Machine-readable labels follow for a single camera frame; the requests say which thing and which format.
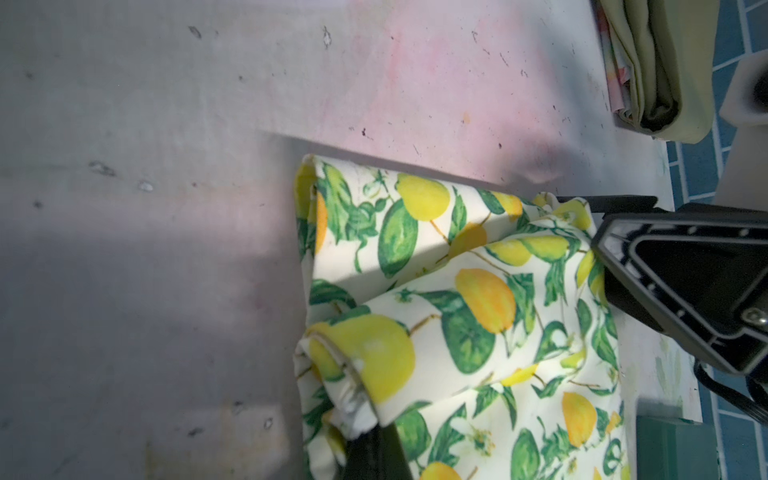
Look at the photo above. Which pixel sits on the dark green rectangular block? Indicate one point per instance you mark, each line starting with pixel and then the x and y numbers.
pixel 676 449

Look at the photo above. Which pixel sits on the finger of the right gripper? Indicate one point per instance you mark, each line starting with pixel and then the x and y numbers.
pixel 616 204
pixel 694 275

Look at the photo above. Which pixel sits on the olive green skirt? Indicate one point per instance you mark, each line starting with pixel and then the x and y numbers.
pixel 670 46

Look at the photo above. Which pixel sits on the lemon print skirt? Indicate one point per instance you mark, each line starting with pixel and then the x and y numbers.
pixel 475 321

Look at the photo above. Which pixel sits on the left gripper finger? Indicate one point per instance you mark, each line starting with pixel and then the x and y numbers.
pixel 377 455

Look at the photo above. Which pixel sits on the pastel floral skirt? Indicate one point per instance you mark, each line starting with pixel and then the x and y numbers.
pixel 618 71

